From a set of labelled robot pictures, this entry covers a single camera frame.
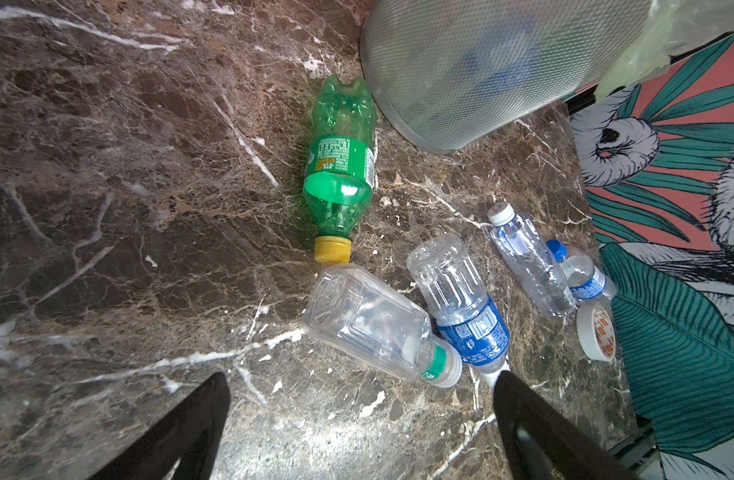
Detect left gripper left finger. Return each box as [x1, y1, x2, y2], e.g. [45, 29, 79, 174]
[92, 372, 231, 479]

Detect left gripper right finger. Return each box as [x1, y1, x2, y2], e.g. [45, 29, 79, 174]
[493, 371, 636, 479]

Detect blue label bottle white cap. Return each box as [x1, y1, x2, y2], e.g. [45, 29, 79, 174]
[407, 234, 511, 387]

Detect clear bottle blue cap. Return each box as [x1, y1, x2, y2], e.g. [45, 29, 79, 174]
[546, 239, 618, 304]

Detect clear bottle white cap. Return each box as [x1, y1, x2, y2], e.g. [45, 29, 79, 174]
[487, 202, 577, 322]

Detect clear bottle green cap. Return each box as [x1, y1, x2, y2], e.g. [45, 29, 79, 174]
[303, 264, 463, 389]

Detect green soda bottle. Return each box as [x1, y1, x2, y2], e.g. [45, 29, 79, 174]
[303, 75, 378, 265]

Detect grey mesh waste bin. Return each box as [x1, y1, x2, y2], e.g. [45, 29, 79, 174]
[360, 0, 650, 153]

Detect clear plastic bin liner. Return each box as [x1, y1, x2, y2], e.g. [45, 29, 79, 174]
[595, 0, 734, 101]

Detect white tape roll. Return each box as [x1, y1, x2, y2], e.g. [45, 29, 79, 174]
[576, 304, 617, 362]

